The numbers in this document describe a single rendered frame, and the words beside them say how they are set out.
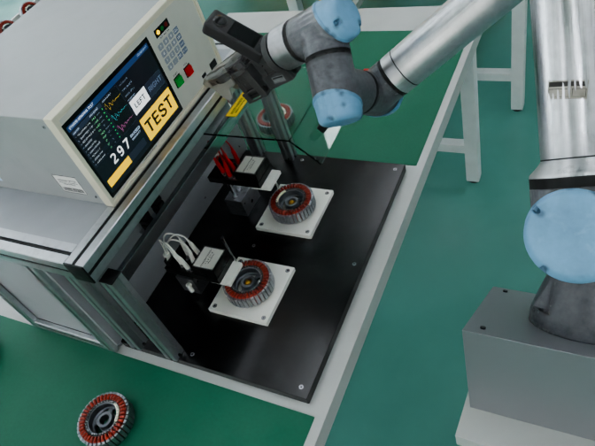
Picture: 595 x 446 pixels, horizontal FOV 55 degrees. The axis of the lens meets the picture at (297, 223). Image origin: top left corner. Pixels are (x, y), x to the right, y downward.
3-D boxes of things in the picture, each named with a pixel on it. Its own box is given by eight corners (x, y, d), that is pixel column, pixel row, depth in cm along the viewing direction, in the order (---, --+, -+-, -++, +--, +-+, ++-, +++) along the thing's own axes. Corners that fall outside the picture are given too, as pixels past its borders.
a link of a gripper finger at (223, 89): (213, 111, 113) (242, 96, 106) (192, 88, 110) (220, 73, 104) (220, 101, 115) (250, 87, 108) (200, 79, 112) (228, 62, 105)
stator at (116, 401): (85, 460, 113) (74, 453, 110) (85, 410, 120) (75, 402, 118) (137, 439, 113) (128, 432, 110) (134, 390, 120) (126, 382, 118)
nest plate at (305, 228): (334, 193, 141) (333, 189, 140) (311, 239, 133) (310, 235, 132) (282, 187, 148) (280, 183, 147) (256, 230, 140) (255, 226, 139)
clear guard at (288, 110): (361, 90, 126) (356, 67, 122) (321, 165, 113) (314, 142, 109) (238, 86, 141) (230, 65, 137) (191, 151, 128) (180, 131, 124)
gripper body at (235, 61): (246, 106, 107) (290, 86, 98) (215, 71, 103) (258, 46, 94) (264, 81, 111) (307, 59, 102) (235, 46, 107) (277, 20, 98)
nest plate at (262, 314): (296, 270, 128) (294, 267, 127) (267, 326, 120) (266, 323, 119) (240, 259, 135) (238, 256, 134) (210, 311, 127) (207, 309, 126)
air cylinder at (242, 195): (260, 195, 148) (254, 180, 144) (248, 216, 144) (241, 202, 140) (244, 193, 150) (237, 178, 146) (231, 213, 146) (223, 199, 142)
